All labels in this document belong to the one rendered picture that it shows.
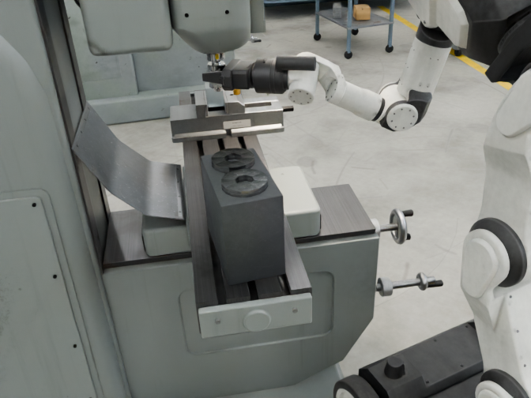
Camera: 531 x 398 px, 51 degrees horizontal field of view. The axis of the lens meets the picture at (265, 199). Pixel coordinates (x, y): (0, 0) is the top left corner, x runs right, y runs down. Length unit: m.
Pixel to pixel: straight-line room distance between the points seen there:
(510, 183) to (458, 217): 2.10
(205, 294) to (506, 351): 0.64
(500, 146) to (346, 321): 0.91
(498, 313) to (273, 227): 0.52
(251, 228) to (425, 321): 1.58
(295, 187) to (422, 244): 1.42
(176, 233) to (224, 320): 0.48
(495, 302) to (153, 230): 0.86
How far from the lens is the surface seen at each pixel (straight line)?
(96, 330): 1.66
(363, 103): 1.45
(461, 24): 1.09
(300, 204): 1.57
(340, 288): 1.73
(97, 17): 1.33
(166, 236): 1.53
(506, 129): 1.06
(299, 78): 1.39
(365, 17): 5.97
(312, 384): 1.98
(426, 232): 3.07
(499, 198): 1.17
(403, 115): 1.45
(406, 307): 2.58
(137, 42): 1.34
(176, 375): 1.87
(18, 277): 1.56
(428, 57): 1.42
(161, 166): 1.73
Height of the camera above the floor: 1.70
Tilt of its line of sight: 31 degrees down
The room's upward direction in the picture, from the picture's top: 3 degrees counter-clockwise
